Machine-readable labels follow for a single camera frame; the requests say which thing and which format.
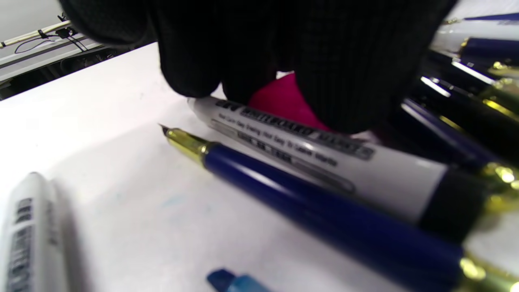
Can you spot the person's left hand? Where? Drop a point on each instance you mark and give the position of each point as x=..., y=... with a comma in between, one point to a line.
x=284, y=36

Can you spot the pink highlighter pen cap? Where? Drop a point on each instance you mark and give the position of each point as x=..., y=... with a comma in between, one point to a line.
x=279, y=101

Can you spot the blue highlighter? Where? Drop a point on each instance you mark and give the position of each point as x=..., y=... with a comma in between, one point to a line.
x=243, y=284

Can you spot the beige bar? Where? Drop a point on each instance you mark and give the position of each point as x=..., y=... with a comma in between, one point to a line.
x=36, y=34

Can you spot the white side desk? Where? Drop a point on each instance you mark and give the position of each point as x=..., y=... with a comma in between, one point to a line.
x=40, y=59

